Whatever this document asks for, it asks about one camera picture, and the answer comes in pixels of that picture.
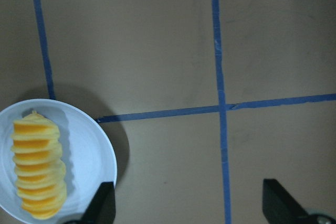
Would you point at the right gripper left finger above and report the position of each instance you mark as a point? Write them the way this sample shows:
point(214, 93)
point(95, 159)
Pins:
point(102, 208)

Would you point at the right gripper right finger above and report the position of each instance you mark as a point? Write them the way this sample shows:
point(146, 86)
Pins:
point(279, 206)

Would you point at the blue plate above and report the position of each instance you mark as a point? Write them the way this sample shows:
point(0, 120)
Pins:
point(87, 152)

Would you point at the spiral bread roll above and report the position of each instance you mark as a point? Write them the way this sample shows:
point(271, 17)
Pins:
point(39, 168)

